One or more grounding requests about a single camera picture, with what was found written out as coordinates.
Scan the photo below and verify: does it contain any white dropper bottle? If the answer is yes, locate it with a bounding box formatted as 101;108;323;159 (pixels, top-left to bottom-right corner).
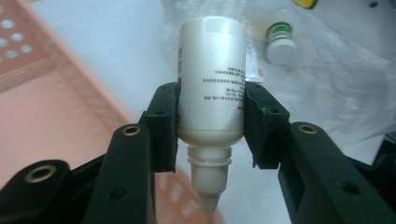
176;16;248;215

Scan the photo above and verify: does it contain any small white tube red print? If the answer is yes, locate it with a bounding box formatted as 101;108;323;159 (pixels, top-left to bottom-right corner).
242;20;266;84

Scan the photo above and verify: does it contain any pink perforated plastic basket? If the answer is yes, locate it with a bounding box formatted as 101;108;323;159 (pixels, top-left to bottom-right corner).
0;0;226;224

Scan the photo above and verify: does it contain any white bottle green label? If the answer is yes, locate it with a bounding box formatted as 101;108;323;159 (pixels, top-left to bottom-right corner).
264;21;298;67

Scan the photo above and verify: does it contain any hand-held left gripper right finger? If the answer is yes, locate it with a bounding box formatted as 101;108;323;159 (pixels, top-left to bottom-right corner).
243;80;396;224

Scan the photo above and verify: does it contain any clear plastic bag yellow face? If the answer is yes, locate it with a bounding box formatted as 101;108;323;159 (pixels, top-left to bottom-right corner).
161;0;396;166

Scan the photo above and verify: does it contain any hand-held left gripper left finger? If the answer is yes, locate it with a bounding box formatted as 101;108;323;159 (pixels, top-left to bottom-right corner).
81;81;181;224

